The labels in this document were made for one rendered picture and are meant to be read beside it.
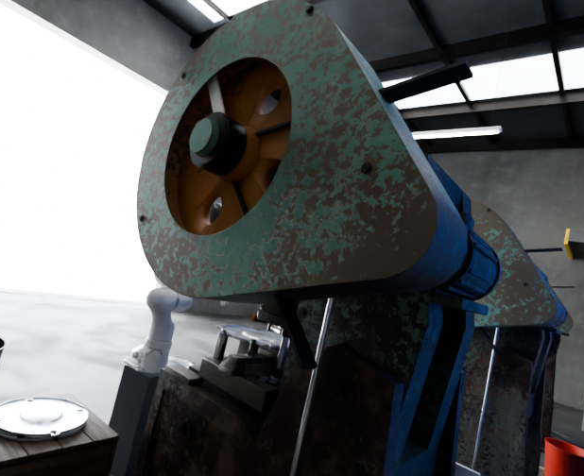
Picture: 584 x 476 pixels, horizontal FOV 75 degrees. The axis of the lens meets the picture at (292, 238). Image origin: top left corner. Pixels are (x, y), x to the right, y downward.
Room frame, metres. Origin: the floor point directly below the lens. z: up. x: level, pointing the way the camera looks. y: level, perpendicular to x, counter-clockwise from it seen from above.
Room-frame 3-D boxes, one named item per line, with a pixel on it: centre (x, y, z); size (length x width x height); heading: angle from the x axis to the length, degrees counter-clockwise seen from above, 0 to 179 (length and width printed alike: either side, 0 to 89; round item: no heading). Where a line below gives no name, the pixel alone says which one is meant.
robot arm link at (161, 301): (1.83, 0.52, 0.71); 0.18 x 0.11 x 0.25; 151
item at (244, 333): (1.44, 0.03, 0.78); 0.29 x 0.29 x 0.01
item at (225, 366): (1.23, 0.05, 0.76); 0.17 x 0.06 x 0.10; 139
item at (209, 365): (1.35, -0.06, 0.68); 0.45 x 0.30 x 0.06; 139
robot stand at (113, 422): (1.86, 0.50, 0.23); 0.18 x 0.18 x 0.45; 60
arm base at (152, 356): (1.88, 0.54, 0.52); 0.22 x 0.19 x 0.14; 60
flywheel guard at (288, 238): (1.03, 0.08, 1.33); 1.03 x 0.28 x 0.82; 49
